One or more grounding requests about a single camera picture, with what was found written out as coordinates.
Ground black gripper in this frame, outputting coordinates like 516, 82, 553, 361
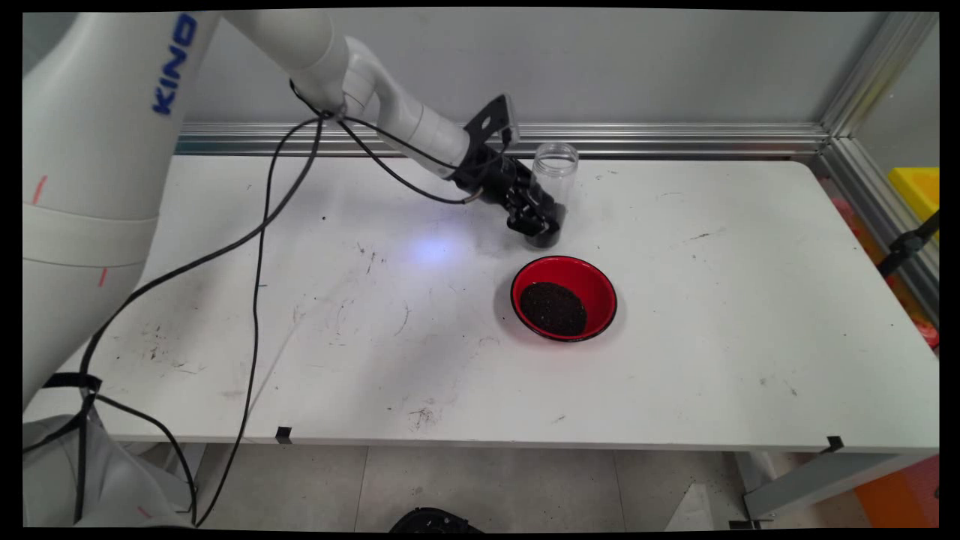
448, 141, 562, 241

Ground clear plastic jar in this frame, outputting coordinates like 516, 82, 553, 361
525, 142, 581, 251

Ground red bowl with black rim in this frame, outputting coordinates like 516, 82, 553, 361
512, 255, 619, 344

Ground black granules in bowl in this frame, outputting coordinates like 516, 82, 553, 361
520, 281, 588, 337

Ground black object on floor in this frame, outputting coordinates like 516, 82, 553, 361
388, 507, 485, 533

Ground black stand pole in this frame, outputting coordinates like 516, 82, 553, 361
877, 212, 940, 278

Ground yellow plastic bin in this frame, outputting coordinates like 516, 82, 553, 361
889, 166, 940, 242

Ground grey table leg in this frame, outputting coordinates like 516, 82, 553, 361
739, 448, 938, 522

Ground orange crate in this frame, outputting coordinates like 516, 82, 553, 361
855, 454, 940, 527

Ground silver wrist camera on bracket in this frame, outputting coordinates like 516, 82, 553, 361
463, 93, 521, 151

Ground long aluminium frame rail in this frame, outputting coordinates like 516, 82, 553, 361
176, 122, 830, 160

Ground black cable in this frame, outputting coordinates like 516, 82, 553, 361
75, 79, 481, 391
193, 112, 331, 527
94, 394, 198, 524

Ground short aluminium frame rail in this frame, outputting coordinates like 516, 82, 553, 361
816, 137, 940, 325

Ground upright aluminium corner post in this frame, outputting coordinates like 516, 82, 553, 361
821, 11, 938, 140

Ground black strap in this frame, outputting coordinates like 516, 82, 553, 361
43, 373, 103, 392

